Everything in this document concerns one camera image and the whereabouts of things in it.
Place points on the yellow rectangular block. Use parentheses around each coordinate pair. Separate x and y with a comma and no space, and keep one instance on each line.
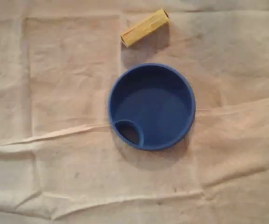
(145,28)

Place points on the beige wrinkled cloth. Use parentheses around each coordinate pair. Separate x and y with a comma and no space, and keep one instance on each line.
(55,93)

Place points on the blue round plastic bowl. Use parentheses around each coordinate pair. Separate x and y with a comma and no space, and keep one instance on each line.
(157,105)

